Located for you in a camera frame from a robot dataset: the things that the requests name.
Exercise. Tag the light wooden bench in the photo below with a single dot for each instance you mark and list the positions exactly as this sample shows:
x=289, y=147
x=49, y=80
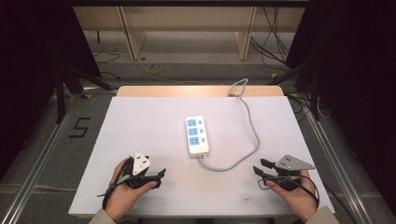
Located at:
x=186, y=18

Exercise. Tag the person's left hand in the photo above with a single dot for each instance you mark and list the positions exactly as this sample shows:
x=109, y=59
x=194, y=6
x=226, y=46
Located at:
x=124, y=199

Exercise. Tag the person's right hand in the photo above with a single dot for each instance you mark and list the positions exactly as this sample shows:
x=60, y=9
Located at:
x=299, y=199

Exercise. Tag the aluminium floor rail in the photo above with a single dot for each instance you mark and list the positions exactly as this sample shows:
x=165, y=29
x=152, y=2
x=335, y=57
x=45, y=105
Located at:
x=339, y=161
x=40, y=155

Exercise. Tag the white table mat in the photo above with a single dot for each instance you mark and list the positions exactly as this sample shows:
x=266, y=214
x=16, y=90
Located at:
x=140, y=130

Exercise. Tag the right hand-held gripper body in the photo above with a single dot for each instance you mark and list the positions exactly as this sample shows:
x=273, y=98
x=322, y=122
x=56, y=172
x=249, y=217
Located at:
x=294, y=165

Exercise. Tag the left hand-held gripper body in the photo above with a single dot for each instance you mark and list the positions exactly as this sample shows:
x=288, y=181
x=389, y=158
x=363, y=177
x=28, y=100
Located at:
x=140, y=163

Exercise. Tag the white power strip blue sockets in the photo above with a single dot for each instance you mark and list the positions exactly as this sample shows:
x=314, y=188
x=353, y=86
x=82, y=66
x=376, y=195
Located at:
x=196, y=148

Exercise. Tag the black metal stand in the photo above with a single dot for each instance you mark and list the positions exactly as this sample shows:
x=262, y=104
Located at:
x=314, y=93
x=60, y=93

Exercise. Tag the dark curtain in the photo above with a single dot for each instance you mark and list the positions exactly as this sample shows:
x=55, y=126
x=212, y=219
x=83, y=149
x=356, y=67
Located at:
x=31, y=62

